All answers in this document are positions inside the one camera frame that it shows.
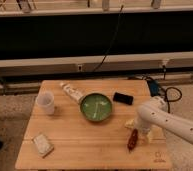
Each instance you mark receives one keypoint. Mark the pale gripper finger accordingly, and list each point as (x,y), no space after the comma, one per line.
(129,124)
(149,137)

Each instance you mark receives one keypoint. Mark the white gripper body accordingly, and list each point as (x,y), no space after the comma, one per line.
(142,125)

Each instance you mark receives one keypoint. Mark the red chili pepper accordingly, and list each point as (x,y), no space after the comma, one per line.
(132,140)

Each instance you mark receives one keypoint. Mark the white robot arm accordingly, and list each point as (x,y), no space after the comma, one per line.
(152,112)

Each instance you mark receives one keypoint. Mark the black rectangular block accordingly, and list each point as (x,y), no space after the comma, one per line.
(122,98)

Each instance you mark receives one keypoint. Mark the green bowl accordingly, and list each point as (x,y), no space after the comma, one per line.
(96,107)

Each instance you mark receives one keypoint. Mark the blue box on floor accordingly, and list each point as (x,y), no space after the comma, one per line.
(153,87)

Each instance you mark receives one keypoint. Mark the white tube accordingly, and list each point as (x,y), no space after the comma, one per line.
(73,93)

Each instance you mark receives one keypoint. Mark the translucent plastic cup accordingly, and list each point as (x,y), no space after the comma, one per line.
(45,101)

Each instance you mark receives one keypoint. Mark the white sponge block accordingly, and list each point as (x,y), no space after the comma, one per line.
(43,145)

